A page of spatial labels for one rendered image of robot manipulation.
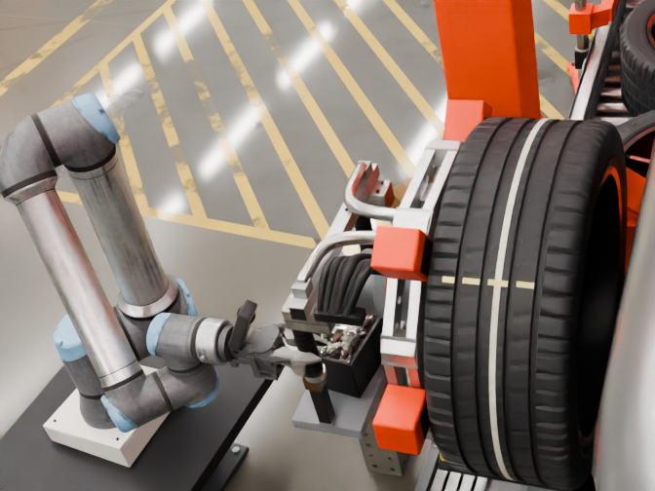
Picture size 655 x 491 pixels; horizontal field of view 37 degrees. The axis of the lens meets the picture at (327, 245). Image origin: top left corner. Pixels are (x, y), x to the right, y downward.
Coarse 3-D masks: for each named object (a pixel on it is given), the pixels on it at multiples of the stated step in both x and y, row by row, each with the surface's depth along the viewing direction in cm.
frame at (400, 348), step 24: (432, 144) 178; (456, 144) 176; (432, 168) 176; (408, 192) 169; (432, 192) 168; (408, 216) 164; (432, 216) 163; (384, 312) 164; (408, 312) 162; (384, 336) 164; (408, 336) 162; (384, 360) 165; (408, 360) 163
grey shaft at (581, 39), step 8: (576, 0) 319; (584, 0) 318; (576, 8) 321; (584, 8) 320; (576, 40) 330; (584, 40) 328; (576, 48) 332; (584, 48) 329; (576, 56) 332; (584, 56) 331; (576, 64) 334
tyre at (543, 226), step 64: (512, 128) 169; (576, 128) 168; (448, 192) 159; (576, 192) 152; (448, 256) 155; (512, 256) 151; (576, 256) 148; (448, 320) 154; (512, 320) 150; (576, 320) 150; (448, 384) 156; (512, 384) 152; (448, 448) 166; (512, 448) 160; (576, 448) 161
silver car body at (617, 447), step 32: (640, 224) 79; (640, 256) 74; (640, 288) 72; (640, 320) 69; (640, 352) 67; (608, 384) 70; (640, 384) 65; (608, 416) 67; (640, 416) 64; (608, 448) 66; (640, 448) 62; (608, 480) 65; (640, 480) 62
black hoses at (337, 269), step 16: (336, 256) 174; (352, 256) 171; (368, 256) 173; (336, 272) 170; (352, 272) 169; (368, 272) 168; (320, 288) 171; (336, 288) 170; (352, 288) 168; (320, 304) 171; (336, 304) 170; (352, 304) 169; (320, 320) 172; (336, 320) 171; (352, 320) 169
